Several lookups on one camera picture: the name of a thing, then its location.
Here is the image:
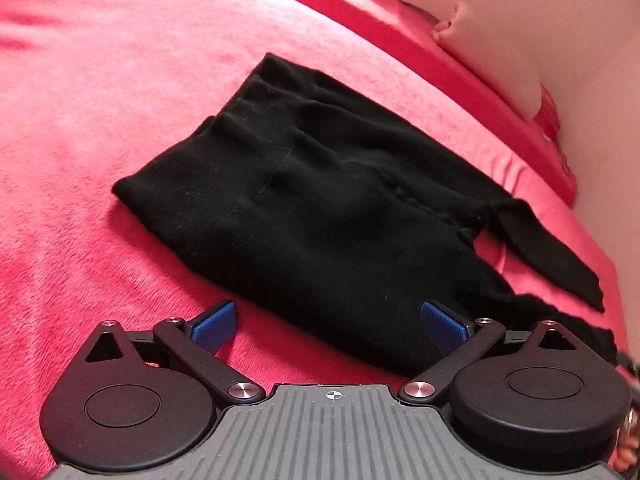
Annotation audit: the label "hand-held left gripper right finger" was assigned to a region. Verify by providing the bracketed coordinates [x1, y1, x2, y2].
[398, 301, 577, 405]

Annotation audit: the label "red bed sheet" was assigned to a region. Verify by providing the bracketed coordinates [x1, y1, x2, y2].
[197, 0, 578, 206]

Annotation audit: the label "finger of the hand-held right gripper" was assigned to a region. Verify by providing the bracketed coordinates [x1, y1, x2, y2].
[616, 347, 640, 381]

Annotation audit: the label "red fleece blanket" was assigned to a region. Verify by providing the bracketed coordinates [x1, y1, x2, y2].
[0, 0, 632, 480]

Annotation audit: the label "white embossed pillow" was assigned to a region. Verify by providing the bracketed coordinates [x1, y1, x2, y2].
[350, 0, 547, 117]

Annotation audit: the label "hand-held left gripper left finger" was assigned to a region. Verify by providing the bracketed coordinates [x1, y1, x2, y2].
[84, 300, 267, 405]

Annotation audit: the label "black pants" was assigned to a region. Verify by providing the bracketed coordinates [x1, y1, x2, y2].
[111, 52, 617, 376]

